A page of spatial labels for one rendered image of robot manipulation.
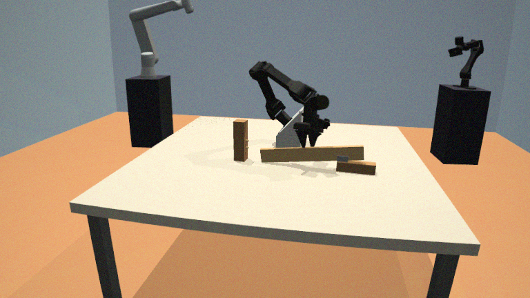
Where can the tan wooden rail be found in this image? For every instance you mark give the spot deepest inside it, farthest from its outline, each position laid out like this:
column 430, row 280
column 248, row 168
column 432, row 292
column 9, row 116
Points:
column 320, row 153

